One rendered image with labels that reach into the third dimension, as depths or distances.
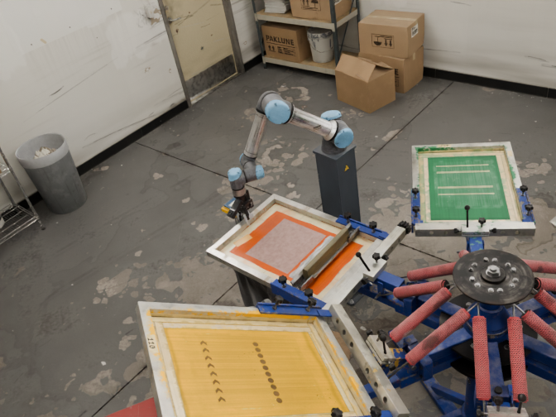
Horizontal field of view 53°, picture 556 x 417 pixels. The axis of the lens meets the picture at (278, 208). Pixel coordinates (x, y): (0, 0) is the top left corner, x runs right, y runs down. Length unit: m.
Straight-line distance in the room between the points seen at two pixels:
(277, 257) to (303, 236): 0.21
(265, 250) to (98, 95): 3.52
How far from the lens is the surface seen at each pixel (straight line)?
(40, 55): 5.74
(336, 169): 3.23
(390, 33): 6.19
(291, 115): 2.86
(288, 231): 3.10
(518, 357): 2.23
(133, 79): 6.32
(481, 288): 2.27
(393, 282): 2.64
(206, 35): 7.00
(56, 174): 5.43
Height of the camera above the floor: 2.95
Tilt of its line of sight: 38 degrees down
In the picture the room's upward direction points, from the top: 11 degrees counter-clockwise
